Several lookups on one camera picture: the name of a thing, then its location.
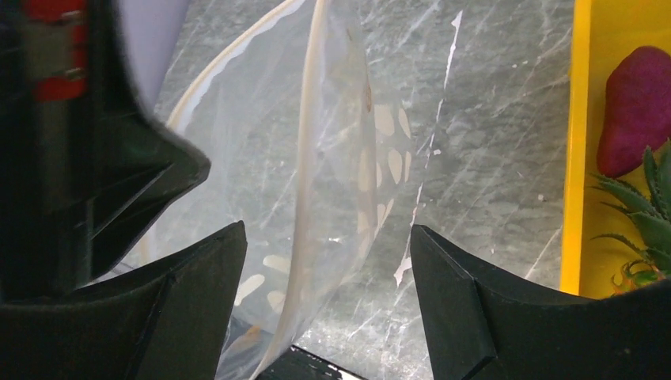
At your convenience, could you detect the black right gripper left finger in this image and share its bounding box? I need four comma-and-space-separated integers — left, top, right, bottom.
1, 222, 247, 379

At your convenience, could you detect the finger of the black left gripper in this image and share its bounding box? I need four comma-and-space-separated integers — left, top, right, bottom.
1, 1, 210, 302

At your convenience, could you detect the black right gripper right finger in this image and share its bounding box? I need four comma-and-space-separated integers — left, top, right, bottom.
410, 225, 670, 379

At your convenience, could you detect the orange toy pineapple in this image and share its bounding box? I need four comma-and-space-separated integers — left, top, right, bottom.
593, 143, 670, 295

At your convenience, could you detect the clear zip top bag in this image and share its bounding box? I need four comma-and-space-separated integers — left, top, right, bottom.
126, 1, 413, 379

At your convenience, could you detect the yellow plastic tray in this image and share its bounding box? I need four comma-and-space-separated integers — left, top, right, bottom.
560, 1, 670, 298

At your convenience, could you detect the purple toy sweet potato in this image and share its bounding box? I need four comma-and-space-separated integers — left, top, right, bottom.
597, 46, 670, 177

